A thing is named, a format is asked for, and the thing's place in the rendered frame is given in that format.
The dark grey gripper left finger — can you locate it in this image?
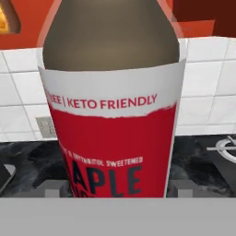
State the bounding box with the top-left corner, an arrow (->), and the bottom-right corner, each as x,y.
17,179 -> 74,199

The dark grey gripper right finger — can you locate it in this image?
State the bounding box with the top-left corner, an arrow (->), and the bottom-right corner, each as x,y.
166,179 -> 229,199

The red label syrup bottle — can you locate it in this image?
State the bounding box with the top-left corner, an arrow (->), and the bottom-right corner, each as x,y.
36,0 -> 187,199

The amber honey bottle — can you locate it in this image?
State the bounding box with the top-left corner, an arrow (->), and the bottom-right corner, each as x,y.
0,0 -> 22,35

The dark grey flat object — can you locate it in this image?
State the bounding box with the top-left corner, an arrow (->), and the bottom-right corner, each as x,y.
0,163 -> 17,194

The grey wall socket plate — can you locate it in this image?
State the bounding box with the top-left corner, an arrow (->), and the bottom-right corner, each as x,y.
34,116 -> 58,139

